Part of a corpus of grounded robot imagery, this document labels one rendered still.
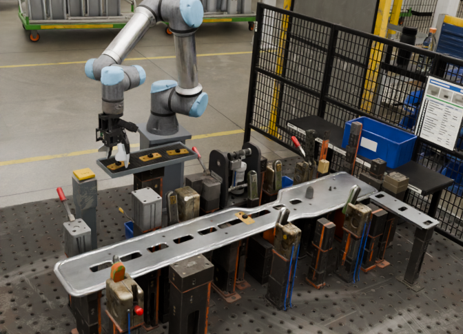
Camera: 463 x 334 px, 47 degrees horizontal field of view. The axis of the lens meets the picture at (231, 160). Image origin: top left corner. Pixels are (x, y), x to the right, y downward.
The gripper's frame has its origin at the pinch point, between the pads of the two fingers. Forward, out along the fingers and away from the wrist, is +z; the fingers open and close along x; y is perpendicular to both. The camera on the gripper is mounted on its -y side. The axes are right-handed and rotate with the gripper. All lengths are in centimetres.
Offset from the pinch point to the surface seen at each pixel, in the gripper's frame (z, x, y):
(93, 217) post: 19.7, -0.5, 11.8
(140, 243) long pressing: 18.0, 25.9, 12.5
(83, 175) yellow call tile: 2.0, -1.8, 14.5
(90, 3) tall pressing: 68, -567, -428
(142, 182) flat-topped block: 10.0, 5.2, -7.5
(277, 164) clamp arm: 8, 34, -57
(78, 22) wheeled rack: 90, -546, -388
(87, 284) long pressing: 18, 31, 38
